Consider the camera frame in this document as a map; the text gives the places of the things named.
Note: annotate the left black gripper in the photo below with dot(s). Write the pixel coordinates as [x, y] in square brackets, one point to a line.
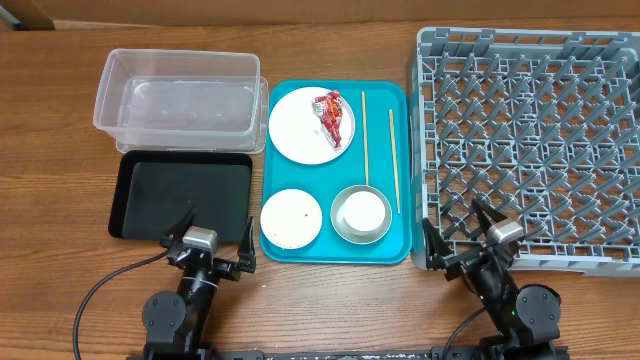
[232, 270]

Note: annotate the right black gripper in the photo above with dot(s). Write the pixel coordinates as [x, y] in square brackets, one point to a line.
[437, 253]

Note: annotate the small white dish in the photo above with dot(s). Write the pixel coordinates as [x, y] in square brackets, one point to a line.
[291, 219]

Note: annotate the white cup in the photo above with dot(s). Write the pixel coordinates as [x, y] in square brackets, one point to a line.
[363, 212]

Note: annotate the red snack wrapper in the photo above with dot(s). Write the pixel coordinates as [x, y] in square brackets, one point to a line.
[329, 112]

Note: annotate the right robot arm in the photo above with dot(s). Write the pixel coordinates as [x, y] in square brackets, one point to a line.
[526, 318]

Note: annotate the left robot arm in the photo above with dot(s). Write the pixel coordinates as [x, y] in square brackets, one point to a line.
[175, 321]

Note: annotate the grey dishwasher rack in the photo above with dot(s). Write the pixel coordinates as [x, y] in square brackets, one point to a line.
[542, 125]

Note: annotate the black tray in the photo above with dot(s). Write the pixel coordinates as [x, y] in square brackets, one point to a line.
[155, 189]

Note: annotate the grey metal bowl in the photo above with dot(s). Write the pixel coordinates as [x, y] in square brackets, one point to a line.
[342, 228]

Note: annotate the large white plate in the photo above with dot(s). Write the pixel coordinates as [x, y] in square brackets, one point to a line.
[297, 132]

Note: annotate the right wooden chopstick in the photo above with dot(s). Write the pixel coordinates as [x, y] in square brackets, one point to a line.
[394, 160]

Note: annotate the wooden chopstick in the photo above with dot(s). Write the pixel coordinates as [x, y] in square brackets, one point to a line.
[365, 137]
[394, 160]

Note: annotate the teal serving tray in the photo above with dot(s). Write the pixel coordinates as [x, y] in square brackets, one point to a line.
[325, 181]

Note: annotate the clear plastic bin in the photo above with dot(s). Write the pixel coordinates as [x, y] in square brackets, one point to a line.
[186, 100]

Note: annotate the left wooden chopstick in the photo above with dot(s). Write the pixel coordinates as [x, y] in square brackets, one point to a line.
[365, 137]

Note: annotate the cardboard wall panel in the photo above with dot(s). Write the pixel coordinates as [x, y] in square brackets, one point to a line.
[42, 14]

